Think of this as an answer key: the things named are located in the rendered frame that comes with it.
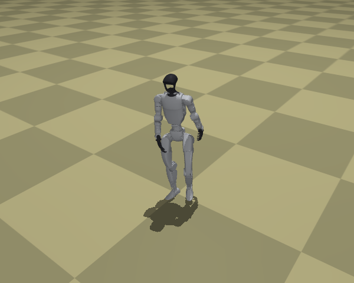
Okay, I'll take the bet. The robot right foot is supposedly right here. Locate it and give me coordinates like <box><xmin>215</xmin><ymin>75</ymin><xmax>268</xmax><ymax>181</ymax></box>
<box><xmin>165</xmin><ymin>188</ymin><xmax>181</xmax><ymax>200</ymax></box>

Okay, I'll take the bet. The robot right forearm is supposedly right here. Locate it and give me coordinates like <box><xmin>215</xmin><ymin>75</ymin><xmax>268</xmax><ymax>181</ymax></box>
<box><xmin>154</xmin><ymin>117</ymin><xmax>162</xmax><ymax>139</ymax></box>

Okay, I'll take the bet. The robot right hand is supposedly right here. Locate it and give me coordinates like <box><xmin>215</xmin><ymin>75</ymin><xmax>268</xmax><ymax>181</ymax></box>
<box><xmin>156</xmin><ymin>135</ymin><xmax>166</xmax><ymax>153</ymax></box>

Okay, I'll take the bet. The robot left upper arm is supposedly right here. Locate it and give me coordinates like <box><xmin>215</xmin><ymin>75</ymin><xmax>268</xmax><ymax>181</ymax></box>
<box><xmin>182</xmin><ymin>95</ymin><xmax>198</xmax><ymax>121</ymax></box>

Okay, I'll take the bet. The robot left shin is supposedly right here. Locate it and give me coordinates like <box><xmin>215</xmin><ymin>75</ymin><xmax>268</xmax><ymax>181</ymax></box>
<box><xmin>185</xmin><ymin>173</ymin><xmax>192</xmax><ymax>188</ymax></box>

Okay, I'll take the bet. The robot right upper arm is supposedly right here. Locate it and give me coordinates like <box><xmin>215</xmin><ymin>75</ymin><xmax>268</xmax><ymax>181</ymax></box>
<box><xmin>154</xmin><ymin>94</ymin><xmax>163</xmax><ymax>121</ymax></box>

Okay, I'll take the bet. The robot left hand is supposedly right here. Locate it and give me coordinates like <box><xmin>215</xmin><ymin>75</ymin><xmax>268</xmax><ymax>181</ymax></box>
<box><xmin>197</xmin><ymin>129</ymin><xmax>204</xmax><ymax>141</ymax></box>

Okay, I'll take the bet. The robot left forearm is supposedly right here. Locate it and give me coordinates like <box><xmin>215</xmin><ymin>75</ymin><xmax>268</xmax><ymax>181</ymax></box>
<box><xmin>194</xmin><ymin>113</ymin><xmax>204</xmax><ymax>131</ymax></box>

